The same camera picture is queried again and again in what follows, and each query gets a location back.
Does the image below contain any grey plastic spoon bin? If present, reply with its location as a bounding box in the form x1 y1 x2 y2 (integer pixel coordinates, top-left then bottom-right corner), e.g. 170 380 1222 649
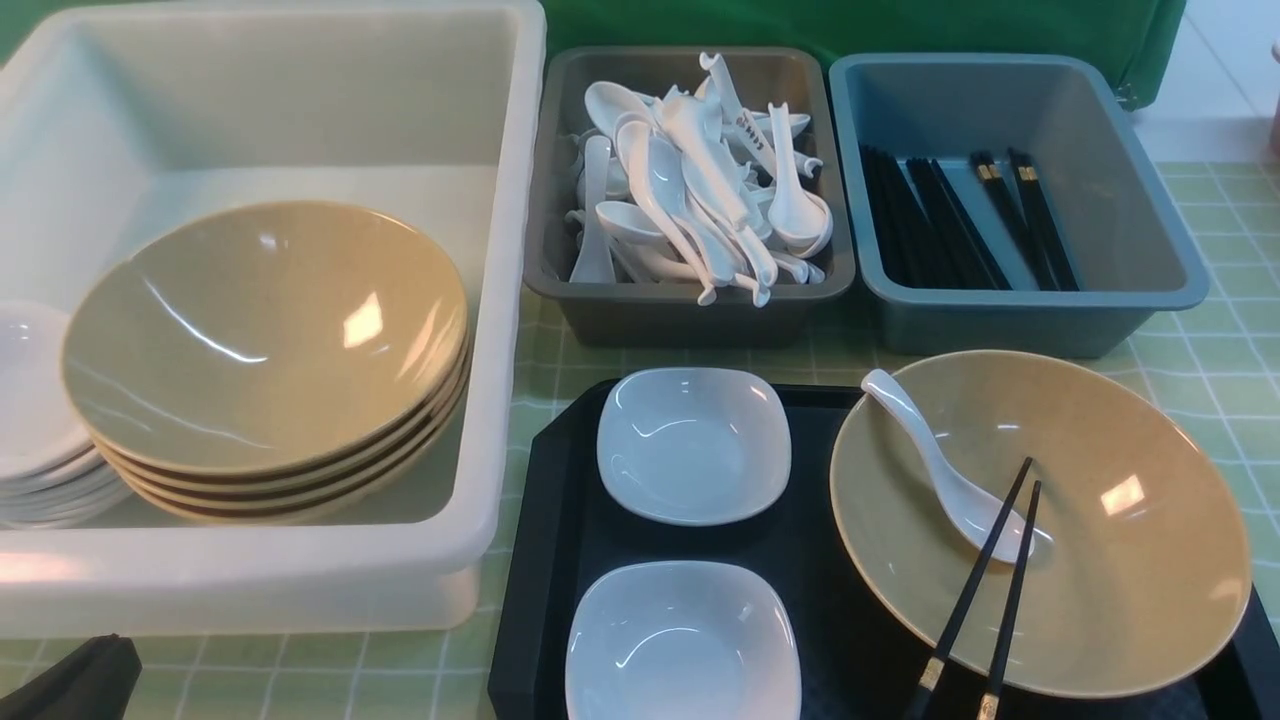
524 45 858 348

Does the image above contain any black plastic serving tray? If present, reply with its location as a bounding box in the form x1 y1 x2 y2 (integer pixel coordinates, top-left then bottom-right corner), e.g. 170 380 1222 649
486 378 1280 720

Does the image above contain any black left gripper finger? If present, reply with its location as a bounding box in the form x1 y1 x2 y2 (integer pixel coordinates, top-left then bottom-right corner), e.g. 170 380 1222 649
1 634 142 719

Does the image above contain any large white plastic tub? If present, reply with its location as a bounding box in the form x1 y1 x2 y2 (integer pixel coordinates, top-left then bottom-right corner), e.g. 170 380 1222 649
3 1 545 638

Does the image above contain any pile of white spoons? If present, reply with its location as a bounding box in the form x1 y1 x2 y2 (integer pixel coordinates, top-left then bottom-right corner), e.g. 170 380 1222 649
564 53 835 307

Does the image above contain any bottom stacked beige bowl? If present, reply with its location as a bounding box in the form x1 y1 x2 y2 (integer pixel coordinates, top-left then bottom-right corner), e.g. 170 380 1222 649
125 365 474 527

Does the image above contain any stack of white dishes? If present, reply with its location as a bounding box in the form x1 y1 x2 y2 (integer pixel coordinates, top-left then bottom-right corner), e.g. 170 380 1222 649
1 300 134 529

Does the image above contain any white ceramic soup spoon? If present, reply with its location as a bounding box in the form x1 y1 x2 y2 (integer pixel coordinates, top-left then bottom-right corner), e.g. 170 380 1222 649
860 369 1004 548

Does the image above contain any blue plastic chopstick bin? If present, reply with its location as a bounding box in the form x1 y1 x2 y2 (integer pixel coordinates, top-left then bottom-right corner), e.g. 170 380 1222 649
828 54 1210 359

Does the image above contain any green fabric backdrop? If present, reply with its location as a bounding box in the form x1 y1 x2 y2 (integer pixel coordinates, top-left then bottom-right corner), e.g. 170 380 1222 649
0 0 1188 111

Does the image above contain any black chopstick pair gold band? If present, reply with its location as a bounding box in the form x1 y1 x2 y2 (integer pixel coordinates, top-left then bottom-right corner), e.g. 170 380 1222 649
969 147 1082 292

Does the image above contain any bundle of black chopsticks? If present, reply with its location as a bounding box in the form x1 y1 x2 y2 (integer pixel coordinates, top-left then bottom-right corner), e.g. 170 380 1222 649
859 143 1011 290

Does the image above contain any white square dish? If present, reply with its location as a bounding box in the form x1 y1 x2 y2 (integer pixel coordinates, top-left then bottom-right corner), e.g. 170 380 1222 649
564 560 803 719
596 366 792 527

